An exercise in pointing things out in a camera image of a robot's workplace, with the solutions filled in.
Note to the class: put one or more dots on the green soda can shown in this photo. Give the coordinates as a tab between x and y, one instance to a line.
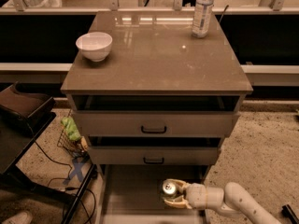
169	189

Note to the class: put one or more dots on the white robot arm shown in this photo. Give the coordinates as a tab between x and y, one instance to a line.
231	201

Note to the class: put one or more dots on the white ceramic bowl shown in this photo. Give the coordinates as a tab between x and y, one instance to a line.
95	46

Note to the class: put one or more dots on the top grey drawer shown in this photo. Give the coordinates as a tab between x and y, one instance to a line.
152	124

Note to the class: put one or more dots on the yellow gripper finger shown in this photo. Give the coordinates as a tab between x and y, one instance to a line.
182	185
179	202

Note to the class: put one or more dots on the bottom open grey drawer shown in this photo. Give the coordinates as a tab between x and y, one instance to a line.
132	194

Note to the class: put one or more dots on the middle grey drawer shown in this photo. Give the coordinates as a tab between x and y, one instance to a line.
154	150

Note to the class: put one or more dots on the white shoe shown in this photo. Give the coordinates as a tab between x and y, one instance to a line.
23	217

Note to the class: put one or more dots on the clear plastic water bottle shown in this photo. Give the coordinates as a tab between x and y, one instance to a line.
201	17

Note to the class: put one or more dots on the grey drawer cabinet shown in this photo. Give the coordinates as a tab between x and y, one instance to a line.
156	65

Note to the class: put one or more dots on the dark brown side table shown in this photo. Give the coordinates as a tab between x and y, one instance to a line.
25	116

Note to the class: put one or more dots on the black object on floor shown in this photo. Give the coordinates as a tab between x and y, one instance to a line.
288	212

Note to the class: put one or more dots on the green plush toy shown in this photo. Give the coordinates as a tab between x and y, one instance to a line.
70	129

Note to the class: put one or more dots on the wire basket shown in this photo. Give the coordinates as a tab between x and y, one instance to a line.
75	149

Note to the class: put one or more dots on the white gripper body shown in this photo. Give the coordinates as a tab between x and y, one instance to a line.
196	195

